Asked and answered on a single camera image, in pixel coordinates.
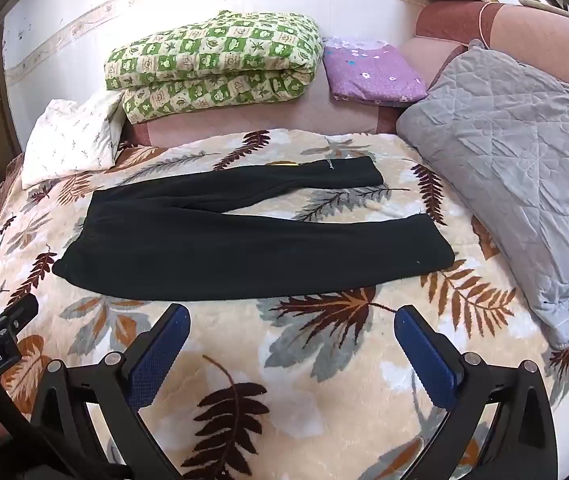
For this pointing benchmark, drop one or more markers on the purple floral folded cloth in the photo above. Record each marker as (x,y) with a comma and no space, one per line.
(369,70)

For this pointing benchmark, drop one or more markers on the white printed pillow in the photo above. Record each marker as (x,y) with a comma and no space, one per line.
(72,140)

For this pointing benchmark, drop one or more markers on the pink bed sheet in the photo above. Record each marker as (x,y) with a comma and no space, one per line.
(264,112)

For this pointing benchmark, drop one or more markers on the grey quilted pillow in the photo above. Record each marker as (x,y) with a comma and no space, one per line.
(509,160)

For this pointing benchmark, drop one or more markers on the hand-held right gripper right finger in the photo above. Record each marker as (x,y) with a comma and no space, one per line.
(427,352)

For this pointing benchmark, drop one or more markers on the black pants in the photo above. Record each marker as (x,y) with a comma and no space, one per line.
(214,250)

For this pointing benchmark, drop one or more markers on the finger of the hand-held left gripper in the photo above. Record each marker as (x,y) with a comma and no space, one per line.
(17,312)

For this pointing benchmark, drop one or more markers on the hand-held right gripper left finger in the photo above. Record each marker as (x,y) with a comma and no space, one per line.
(159,350)

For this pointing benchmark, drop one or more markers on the pink brown upholstered headboard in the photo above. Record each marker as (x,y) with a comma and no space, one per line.
(524,30)

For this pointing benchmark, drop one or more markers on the green checked folded quilt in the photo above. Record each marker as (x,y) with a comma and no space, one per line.
(204,65)

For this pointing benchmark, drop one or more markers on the leaf print plush blanket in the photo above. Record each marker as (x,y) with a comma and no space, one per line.
(314,410)

